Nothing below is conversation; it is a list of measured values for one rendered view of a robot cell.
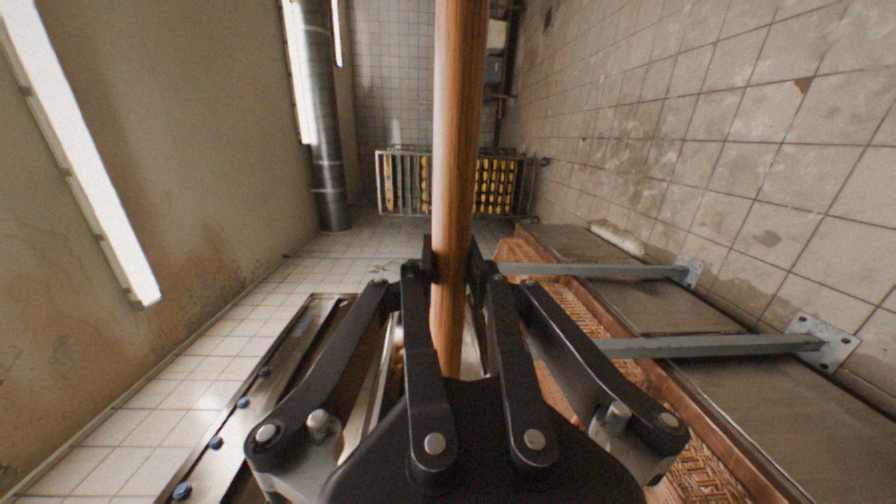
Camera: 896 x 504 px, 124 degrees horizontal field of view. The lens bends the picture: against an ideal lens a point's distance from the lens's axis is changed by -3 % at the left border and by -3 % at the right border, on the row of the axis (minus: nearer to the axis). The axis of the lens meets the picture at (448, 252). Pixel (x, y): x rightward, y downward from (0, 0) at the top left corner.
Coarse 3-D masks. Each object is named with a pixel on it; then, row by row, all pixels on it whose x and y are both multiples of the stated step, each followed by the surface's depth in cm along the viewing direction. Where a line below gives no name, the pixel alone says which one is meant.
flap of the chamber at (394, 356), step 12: (396, 312) 151; (396, 324) 142; (396, 336) 138; (396, 348) 134; (384, 360) 119; (396, 360) 130; (384, 372) 113; (384, 384) 107; (396, 384) 124; (384, 396) 105; (396, 396) 121; (384, 408) 102; (372, 420) 94
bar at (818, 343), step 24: (504, 264) 113; (528, 264) 114; (552, 264) 115; (576, 264) 116; (600, 264) 118; (624, 264) 119; (696, 264) 114; (696, 336) 74; (720, 336) 75; (744, 336) 75; (768, 336) 75; (792, 336) 75; (816, 336) 76; (840, 336) 71; (816, 360) 75; (840, 360) 71
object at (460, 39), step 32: (448, 0) 13; (480, 0) 13; (448, 32) 13; (480, 32) 14; (448, 64) 14; (480, 64) 14; (448, 96) 15; (480, 96) 15; (448, 128) 15; (448, 160) 16; (448, 192) 17; (448, 224) 17; (448, 256) 18; (448, 288) 19; (448, 320) 21; (448, 352) 22
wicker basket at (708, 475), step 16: (688, 448) 55; (704, 448) 55; (688, 464) 59; (704, 464) 52; (720, 464) 52; (672, 480) 49; (688, 480) 50; (704, 480) 50; (720, 480) 50; (736, 480) 49; (656, 496) 67; (672, 496) 63; (688, 496) 47; (704, 496) 47; (720, 496) 47; (736, 496) 47
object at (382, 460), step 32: (448, 384) 9; (480, 384) 9; (384, 416) 8; (480, 416) 8; (384, 448) 7; (480, 448) 7; (576, 448) 7; (352, 480) 6; (384, 480) 6; (416, 480) 6; (480, 480) 6; (512, 480) 6; (576, 480) 6; (608, 480) 6
